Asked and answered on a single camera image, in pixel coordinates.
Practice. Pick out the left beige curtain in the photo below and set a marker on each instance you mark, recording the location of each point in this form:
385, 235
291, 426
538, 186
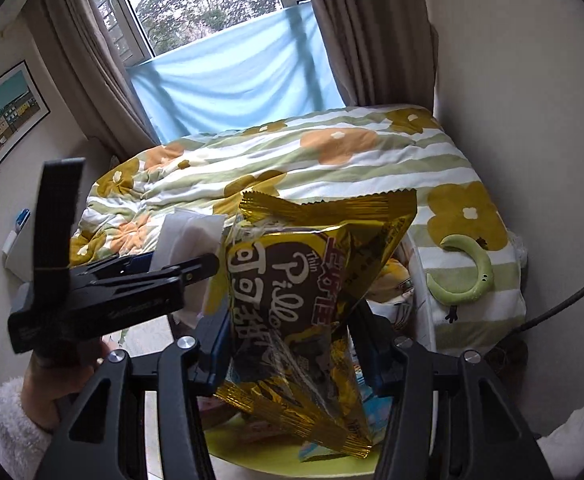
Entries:
90, 76

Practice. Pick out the right beige curtain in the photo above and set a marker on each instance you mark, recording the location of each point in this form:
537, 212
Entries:
380, 51

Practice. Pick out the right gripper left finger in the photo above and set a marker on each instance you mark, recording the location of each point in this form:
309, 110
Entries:
104, 434

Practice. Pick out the left hand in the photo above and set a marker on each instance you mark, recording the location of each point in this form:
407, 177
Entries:
43, 386

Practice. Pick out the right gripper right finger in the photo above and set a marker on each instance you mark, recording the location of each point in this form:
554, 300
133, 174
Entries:
450, 416

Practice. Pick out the floral striped quilt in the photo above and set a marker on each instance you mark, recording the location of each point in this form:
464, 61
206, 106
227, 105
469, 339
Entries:
322, 156

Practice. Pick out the white fluffy sleeve forearm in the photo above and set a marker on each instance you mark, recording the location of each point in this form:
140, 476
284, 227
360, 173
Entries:
22, 442

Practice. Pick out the white tissue pack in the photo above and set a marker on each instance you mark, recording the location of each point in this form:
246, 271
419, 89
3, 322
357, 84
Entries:
186, 235

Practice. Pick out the beige curtain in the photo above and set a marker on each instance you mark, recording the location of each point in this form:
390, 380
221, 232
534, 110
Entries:
90, 76
380, 51

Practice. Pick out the light blue cloth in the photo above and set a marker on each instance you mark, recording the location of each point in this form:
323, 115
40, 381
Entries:
270, 68

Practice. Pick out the green crescent plush toy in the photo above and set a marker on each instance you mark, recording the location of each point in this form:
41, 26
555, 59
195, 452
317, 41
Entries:
462, 286

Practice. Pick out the framed street painting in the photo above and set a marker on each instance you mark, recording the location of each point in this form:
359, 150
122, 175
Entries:
22, 107

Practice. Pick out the white headboard panel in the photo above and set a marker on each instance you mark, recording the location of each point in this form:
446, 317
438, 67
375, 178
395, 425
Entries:
17, 250

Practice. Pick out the green cardboard box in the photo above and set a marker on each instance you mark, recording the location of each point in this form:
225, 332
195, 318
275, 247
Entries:
242, 449

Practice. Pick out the gold pillow chocolate bag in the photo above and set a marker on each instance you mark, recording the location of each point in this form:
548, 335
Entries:
294, 273

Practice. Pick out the blue snack bag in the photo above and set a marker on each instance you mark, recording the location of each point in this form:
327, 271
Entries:
376, 413

